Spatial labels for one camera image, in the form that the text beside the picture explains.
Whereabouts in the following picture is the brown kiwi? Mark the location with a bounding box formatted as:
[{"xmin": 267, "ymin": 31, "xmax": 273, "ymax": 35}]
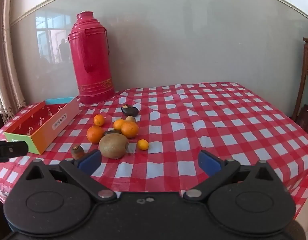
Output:
[{"xmin": 98, "ymin": 133, "xmax": 129, "ymax": 159}]

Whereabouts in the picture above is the brown water chestnut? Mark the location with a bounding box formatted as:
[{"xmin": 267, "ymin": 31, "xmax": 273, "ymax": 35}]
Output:
[{"xmin": 71, "ymin": 145, "xmax": 85, "ymax": 160}]

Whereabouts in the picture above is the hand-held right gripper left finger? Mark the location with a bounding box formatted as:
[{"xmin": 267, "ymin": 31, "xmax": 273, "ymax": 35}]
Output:
[{"xmin": 18, "ymin": 149, "xmax": 117, "ymax": 203}]

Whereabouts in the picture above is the beige curtain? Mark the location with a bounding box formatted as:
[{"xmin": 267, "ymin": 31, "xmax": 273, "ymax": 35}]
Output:
[{"xmin": 0, "ymin": 0, "xmax": 27, "ymax": 124}]

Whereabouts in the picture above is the colourful cardboard box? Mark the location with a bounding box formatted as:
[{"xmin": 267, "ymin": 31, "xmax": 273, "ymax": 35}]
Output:
[{"xmin": 4, "ymin": 97, "xmax": 81, "ymax": 155}]

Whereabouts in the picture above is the red checked tablecloth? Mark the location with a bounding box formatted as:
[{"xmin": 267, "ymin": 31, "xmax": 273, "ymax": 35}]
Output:
[{"xmin": 0, "ymin": 82, "xmax": 308, "ymax": 221}]

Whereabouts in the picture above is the red thermos flask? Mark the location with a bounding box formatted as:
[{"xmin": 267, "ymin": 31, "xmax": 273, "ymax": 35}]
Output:
[{"xmin": 67, "ymin": 11, "xmax": 116, "ymax": 105}]

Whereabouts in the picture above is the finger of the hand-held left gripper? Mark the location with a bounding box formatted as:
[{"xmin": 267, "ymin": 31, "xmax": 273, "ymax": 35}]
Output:
[{"xmin": 0, "ymin": 141, "xmax": 28, "ymax": 163}]

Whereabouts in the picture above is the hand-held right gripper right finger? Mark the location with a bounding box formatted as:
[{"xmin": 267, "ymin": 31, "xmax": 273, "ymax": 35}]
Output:
[{"xmin": 183, "ymin": 150, "xmax": 282, "ymax": 203}]

